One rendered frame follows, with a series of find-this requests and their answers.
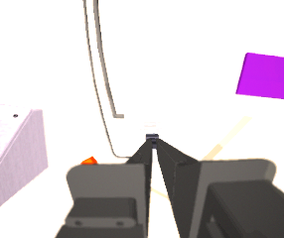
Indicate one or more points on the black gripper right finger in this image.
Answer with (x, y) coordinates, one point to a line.
(186, 180)

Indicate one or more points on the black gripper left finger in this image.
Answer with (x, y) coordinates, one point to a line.
(130, 179)

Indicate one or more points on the purple flat rectangular block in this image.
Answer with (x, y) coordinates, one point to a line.
(261, 76)

